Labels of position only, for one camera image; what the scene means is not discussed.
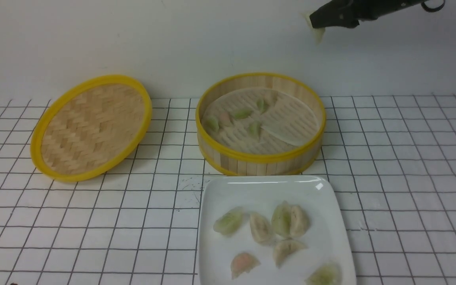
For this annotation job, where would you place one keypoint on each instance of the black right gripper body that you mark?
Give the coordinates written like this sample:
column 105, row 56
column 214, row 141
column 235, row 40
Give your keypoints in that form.
column 369, row 10

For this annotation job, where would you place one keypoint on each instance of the green dumpling in steamer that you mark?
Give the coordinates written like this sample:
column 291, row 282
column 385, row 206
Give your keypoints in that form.
column 254, row 129
column 242, row 113
column 212, row 124
column 262, row 105

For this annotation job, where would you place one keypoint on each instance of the pink dumpling on plate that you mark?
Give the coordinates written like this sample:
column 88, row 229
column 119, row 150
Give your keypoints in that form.
column 243, row 263

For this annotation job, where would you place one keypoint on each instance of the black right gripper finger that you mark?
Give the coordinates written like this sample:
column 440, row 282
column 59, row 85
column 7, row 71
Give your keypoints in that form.
column 318, row 23
column 336, row 10

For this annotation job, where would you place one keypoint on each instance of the green dumpling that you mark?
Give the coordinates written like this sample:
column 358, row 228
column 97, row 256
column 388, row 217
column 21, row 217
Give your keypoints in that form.
column 281, row 219
column 212, row 124
column 262, row 105
column 230, row 222
column 254, row 129
column 318, row 33
column 242, row 113

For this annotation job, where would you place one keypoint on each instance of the beige dumpling on plate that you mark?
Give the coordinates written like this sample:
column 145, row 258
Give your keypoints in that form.
column 261, row 229
column 299, row 221

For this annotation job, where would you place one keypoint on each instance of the green dumpling plate corner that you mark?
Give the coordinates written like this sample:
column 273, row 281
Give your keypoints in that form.
column 326, row 274

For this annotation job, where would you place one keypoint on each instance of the bamboo steamer lid yellow rim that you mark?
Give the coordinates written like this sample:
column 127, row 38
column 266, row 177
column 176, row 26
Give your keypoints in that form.
column 91, row 128

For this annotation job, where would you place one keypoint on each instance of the white mesh steamer liner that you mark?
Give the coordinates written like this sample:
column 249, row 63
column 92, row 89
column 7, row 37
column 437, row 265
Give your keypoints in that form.
column 287, row 125

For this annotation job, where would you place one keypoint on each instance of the bamboo steamer basket yellow rim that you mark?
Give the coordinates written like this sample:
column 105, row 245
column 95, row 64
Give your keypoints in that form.
column 230, row 162

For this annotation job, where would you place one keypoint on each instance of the beige dumpling lower plate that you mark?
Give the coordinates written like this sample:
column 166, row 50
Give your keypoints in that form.
column 284, row 249

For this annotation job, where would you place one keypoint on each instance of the pink dumpling in steamer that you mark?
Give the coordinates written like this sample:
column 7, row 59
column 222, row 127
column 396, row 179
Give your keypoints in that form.
column 225, row 119

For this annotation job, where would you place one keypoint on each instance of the white square plate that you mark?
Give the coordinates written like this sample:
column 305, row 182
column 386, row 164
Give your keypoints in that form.
column 326, row 238

